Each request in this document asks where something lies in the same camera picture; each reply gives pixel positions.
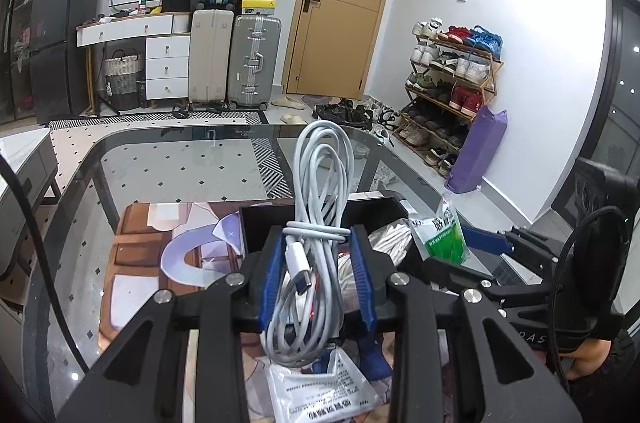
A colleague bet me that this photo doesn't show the silver suitcase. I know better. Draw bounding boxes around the silver suitcase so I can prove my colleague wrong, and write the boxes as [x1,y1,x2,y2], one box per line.
[227,14,283,111]

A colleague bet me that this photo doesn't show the bagged white rope bundle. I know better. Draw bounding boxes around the bagged white rope bundle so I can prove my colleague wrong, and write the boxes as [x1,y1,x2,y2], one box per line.
[370,219,416,266]

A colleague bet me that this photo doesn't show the printed desk mat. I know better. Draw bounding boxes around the printed desk mat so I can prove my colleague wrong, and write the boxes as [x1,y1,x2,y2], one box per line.
[97,198,401,423]

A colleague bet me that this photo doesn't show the wooden shoe rack with shoes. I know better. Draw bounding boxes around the wooden shoe rack with shoes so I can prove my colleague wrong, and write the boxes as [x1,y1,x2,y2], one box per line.
[395,18,505,176]

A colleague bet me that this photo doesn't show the dark glass door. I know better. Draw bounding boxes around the dark glass door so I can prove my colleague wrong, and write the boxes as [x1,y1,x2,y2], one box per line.
[590,0,640,178]

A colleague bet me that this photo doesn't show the green white plastic packet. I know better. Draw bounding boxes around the green white plastic packet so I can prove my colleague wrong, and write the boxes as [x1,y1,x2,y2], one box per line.
[409,198,472,265]

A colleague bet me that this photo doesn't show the purple bag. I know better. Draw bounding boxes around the purple bag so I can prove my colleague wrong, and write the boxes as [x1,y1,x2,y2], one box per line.
[445,105,510,194]

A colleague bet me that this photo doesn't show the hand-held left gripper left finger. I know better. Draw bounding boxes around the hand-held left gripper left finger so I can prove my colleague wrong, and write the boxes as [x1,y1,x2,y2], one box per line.
[57,225,288,423]

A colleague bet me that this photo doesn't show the dark grey refrigerator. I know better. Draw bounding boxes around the dark grey refrigerator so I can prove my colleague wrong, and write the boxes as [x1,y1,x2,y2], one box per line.
[27,0,108,124]

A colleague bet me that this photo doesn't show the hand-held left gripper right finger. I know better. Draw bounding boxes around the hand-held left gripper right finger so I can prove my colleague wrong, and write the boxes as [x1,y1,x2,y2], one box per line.
[347,225,583,423]

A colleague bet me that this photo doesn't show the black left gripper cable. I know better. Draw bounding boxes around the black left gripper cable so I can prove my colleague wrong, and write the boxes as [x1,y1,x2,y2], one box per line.
[0,153,96,376]

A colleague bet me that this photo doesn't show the wicker basket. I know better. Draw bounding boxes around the wicker basket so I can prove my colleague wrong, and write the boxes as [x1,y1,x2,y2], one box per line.
[102,49,143,111]

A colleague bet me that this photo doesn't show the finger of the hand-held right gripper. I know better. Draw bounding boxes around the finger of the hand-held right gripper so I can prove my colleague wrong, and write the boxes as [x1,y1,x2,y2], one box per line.
[422,258,541,299]
[462,227,566,264]

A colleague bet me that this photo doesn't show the person's right hand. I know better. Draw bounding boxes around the person's right hand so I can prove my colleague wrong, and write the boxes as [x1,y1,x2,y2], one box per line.
[570,337,613,379]

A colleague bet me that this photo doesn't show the white drawer dresser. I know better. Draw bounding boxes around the white drawer dresser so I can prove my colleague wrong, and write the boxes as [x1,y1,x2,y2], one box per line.
[76,13,193,116]

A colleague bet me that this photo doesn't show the pile of dark shoes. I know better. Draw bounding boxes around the pile of dark shoes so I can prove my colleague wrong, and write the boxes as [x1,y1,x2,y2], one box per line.
[312,95,401,144]

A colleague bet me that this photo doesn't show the dark glass cabinet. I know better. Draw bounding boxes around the dark glass cabinet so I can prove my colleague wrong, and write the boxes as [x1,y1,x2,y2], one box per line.
[0,0,43,126]

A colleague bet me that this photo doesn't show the beige suitcase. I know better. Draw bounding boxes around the beige suitcase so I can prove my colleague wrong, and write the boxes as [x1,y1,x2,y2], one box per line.
[187,9,235,104]

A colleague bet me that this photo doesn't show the yellow black shoebox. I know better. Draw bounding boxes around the yellow black shoebox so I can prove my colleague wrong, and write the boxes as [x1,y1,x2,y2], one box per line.
[240,0,277,16]

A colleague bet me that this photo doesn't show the black cardboard box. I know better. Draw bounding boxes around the black cardboard box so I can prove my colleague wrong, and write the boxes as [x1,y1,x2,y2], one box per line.
[239,192,426,284]

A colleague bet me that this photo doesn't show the white printed plastic packet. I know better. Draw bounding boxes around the white printed plastic packet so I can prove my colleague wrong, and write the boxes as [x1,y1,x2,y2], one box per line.
[267,347,386,423]

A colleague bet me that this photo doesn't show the marble top low table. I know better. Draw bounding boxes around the marble top low table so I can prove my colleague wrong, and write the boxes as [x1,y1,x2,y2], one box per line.
[0,127,60,208]

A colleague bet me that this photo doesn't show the white charging cable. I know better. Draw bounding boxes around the white charging cable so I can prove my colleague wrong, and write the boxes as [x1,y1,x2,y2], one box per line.
[260,119,357,366]

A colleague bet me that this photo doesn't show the black white patterned rug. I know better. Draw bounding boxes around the black white patterned rug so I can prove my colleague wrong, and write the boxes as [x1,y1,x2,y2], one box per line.
[47,109,296,198]

